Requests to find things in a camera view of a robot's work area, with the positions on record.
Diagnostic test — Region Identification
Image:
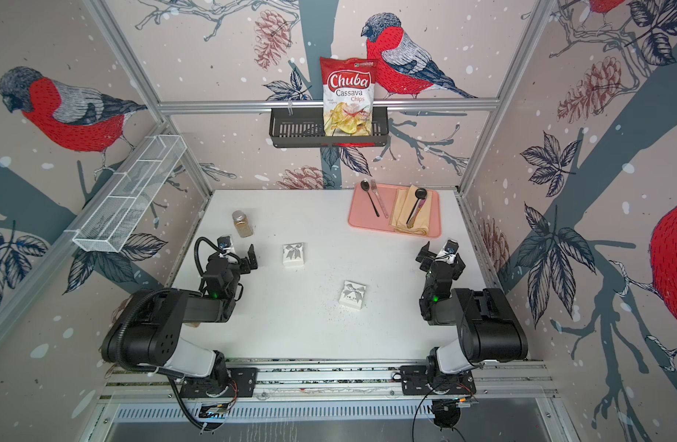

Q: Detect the black spoon on napkin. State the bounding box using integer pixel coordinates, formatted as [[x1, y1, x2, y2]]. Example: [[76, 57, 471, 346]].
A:
[[406, 188, 428, 228]]

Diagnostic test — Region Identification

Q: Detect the black wire wall basket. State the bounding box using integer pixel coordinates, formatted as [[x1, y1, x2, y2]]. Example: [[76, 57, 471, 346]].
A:
[[269, 106, 390, 149]]

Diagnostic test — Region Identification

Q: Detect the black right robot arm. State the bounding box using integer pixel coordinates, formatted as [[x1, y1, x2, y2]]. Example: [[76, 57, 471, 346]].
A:
[[416, 239, 528, 392]]

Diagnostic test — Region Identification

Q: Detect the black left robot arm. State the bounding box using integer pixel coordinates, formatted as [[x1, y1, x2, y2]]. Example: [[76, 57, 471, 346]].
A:
[[101, 237, 259, 399]]

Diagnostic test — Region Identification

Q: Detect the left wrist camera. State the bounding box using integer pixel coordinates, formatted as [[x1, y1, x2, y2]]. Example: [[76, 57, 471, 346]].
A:
[[216, 235, 235, 255]]

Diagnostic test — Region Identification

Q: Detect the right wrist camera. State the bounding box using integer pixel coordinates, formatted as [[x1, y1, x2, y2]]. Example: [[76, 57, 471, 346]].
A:
[[437, 239, 459, 265]]

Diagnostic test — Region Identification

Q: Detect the white gift box with bow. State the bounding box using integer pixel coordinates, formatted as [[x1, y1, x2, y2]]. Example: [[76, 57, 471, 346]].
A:
[[283, 242, 305, 268]]

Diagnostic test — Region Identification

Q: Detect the pink plastic tray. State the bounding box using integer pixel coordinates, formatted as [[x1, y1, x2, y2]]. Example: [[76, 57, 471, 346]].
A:
[[348, 184, 442, 238]]

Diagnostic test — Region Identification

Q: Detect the black spoon on tray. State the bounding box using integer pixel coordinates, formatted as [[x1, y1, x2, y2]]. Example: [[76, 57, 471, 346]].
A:
[[361, 180, 380, 217]]

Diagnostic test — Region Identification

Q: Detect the glass spice jar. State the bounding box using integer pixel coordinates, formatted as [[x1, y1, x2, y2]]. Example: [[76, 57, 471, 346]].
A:
[[232, 210, 254, 238]]

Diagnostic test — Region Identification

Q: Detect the silver fork on tray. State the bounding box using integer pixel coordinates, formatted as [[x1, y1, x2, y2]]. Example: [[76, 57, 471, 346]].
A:
[[370, 180, 388, 218]]

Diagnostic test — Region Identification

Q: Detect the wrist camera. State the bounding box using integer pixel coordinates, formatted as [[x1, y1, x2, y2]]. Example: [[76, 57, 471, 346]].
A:
[[437, 239, 459, 265], [216, 235, 235, 255]]

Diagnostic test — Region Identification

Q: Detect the white jewelry box lid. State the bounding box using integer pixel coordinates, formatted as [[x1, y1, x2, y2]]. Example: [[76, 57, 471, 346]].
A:
[[338, 280, 367, 311]]

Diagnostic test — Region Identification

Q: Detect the white wire mesh shelf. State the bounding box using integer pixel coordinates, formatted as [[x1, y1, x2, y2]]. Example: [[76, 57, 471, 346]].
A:
[[73, 134, 187, 252]]

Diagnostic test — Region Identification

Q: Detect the red Chuba cassava chips bag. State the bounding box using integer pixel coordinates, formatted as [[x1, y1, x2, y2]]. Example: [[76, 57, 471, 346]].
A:
[[320, 58, 377, 136]]

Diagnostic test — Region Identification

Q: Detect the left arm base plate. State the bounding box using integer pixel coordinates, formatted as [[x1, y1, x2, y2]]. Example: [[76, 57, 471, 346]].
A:
[[179, 368, 259, 400]]

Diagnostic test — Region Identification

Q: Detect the beige folded cloth napkin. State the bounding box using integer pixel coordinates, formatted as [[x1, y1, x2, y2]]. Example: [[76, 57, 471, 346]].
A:
[[390, 185, 432, 236]]

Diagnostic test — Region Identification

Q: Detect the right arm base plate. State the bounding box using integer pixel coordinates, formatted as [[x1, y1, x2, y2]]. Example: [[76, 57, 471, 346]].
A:
[[393, 365, 476, 396]]

